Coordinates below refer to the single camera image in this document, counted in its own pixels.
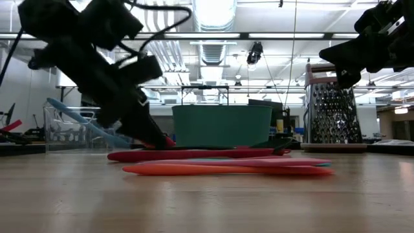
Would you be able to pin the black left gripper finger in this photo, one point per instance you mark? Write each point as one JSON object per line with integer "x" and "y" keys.
{"x": 142, "y": 126}
{"x": 108, "y": 118}

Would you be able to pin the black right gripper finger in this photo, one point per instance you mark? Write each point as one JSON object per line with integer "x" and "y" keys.
{"x": 349, "y": 77}
{"x": 349, "y": 53}

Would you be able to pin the blue silicone spatula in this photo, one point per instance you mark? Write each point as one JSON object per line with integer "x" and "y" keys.
{"x": 64, "y": 108}

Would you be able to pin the red nylon utensil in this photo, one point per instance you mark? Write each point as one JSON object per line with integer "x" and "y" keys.
{"x": 194, "y": 154}

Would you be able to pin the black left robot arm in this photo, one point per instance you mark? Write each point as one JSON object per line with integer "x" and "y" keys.
{"x": 48, "y": 19}

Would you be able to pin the clear plastic container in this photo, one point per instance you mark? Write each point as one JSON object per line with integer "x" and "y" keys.
{"x": 64, "y": 136}

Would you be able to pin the orange silicone spatula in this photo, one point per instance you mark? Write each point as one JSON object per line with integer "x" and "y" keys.
{"x": 194, "y": 170}

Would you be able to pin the clear plastic bag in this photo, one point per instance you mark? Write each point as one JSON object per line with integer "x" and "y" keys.
{"x": 394, "y": 142}

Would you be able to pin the green plastic bin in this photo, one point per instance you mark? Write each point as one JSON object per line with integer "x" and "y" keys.
{"x": 223, "y": 126}

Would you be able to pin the yellow cup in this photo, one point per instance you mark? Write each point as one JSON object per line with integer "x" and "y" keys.
{"x": 280, "y": 126}

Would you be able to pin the teal silicone spatula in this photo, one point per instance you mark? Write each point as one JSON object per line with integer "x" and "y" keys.
{"x": 324, "y": 165}

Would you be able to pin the black hanging lamp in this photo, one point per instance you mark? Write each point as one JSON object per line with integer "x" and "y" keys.
{"x": 255, "y": 53}

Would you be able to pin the red bar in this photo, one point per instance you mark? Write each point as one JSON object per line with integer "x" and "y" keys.
{"x": 13, "y": 125}

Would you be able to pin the pink silicone spatula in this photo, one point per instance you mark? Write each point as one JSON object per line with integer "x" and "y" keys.
{"x": 275, "y": 162}

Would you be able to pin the black overhead frame bar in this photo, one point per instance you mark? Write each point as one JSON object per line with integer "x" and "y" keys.
{"x": 328, "y": 35}

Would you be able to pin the glowing wall light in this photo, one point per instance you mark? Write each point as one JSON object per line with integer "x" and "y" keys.
{"x": 401, "y": 110}

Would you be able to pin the black aluminium table frame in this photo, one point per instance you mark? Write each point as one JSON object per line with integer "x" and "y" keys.
{"x": 19, "y": 149}

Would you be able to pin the white ventilation duct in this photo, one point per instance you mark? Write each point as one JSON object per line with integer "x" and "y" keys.
{"x": 215, "y": 13}

